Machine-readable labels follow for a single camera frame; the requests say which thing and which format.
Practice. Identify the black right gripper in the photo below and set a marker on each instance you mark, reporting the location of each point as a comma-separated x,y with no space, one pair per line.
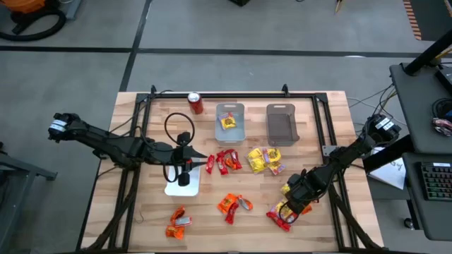
303,187

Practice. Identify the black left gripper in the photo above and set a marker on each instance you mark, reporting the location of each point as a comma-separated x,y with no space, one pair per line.
176,155

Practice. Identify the red KitKat wrapper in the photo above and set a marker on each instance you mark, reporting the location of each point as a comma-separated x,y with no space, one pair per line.
232,214
236,158
210,164
277,220
183,221
221,166

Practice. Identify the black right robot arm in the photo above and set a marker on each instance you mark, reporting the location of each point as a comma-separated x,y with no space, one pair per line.
353,151

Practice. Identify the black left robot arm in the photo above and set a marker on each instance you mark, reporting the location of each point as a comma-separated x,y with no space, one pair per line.
106,141

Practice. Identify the red soda can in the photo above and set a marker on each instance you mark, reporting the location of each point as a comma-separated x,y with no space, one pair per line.
195,104

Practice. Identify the silver mounting plate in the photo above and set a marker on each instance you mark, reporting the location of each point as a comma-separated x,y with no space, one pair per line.
330,150

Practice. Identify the dark translucent grey bin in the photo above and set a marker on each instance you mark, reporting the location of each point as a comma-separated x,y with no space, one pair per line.
282,127

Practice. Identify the white paper sheet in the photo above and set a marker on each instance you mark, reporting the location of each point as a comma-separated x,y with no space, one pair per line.
392,173

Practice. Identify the black caster wheel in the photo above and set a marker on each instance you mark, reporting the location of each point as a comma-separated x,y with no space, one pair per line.
409,223

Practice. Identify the dark grey desk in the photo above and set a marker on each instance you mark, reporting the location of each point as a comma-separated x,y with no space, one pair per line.
413,211
416,106

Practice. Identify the backlit keyboard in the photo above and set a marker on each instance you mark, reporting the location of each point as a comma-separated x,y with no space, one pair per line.
438,181

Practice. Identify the colourful snack pack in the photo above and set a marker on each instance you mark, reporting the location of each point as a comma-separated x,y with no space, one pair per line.
443,127

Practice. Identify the grey side table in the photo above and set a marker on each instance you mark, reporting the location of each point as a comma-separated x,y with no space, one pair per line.
28,171

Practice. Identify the grey metal box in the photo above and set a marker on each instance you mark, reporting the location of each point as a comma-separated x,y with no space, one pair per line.
73,8

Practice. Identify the orange shop vacuum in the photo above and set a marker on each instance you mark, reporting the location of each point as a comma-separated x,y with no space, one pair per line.
26,5

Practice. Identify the black mat with striped edge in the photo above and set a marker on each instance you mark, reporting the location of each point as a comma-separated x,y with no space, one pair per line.
431,17

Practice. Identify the black frame clamp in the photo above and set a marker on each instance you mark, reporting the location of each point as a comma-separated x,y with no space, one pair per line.
153,90
285,90

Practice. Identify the black aluminium table frame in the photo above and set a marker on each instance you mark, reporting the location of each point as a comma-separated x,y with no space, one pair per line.
247,95

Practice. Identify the black desk post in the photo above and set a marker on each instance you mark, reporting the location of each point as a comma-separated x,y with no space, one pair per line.
423,58

